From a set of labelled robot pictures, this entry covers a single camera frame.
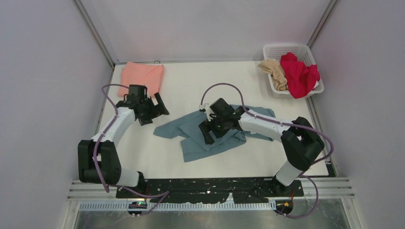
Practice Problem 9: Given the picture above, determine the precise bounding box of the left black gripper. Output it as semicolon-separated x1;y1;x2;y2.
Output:
139;93;168;125

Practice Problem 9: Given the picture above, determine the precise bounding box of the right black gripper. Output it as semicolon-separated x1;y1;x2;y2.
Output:
199;114;230;145

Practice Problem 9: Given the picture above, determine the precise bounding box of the blue t shirt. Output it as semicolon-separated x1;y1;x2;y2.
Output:
153;111;273;162

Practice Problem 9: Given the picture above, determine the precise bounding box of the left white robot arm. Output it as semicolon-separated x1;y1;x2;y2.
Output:
77;84;169;198

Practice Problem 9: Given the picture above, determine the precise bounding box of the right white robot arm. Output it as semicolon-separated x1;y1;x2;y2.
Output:
199;98;325;196

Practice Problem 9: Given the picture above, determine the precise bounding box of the folded salmon pink t shirt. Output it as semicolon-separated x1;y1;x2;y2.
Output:
120;62;165;97

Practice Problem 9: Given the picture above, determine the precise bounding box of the beige t shirt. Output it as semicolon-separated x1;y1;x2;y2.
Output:
258;59;288;91

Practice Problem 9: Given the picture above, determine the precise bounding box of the red t shirt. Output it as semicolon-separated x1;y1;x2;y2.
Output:
280;52;321;99

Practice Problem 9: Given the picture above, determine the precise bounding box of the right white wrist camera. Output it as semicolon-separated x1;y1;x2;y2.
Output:
199;103;216;122

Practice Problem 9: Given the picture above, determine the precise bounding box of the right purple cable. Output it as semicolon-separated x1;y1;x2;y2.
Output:
200;83;334;219

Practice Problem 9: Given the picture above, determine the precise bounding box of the purple cable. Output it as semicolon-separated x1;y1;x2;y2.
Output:
92;83;171;217
200;83;334;219

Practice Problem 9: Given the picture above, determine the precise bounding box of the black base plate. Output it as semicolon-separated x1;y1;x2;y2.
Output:
133;177;304;204

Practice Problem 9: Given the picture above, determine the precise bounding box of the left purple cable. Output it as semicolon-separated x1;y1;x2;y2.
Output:
92;83;171;217

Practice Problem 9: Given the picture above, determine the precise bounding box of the white slotted cable duct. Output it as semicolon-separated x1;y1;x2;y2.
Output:
79;200;276;211

